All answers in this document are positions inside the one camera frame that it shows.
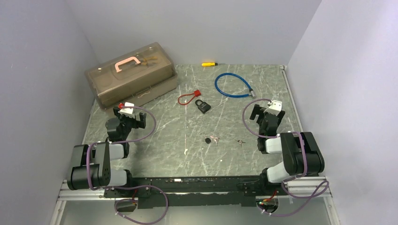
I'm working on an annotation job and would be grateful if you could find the yellow handled screwdriver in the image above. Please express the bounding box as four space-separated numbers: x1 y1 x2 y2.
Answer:
201 62 218 67

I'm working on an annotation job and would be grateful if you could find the black padlock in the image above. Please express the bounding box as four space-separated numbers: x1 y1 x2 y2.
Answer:
195 99 211 114

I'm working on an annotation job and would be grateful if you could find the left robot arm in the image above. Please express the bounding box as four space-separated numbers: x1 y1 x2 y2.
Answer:
67 103 146 197

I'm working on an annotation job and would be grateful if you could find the red cable lock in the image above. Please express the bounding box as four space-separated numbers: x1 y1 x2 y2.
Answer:
177 90 201 106

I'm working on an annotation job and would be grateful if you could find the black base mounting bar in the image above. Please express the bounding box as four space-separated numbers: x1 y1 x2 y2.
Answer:
104 174 284 209

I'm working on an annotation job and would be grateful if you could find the silver key bunch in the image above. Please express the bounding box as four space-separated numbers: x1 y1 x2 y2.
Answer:
210 135 219 146

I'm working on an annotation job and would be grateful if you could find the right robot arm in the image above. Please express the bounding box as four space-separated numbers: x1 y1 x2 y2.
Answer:
249 104 325 195

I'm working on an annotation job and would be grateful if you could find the aluminium frame rail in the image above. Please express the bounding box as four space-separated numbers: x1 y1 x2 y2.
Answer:
58 176 330 201

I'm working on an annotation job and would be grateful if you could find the blue cable lock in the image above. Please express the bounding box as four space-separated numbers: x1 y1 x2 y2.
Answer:
214 73 256 98

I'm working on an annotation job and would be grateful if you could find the brown translucent tool box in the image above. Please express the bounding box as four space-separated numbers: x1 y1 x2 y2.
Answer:
84 42 177 116

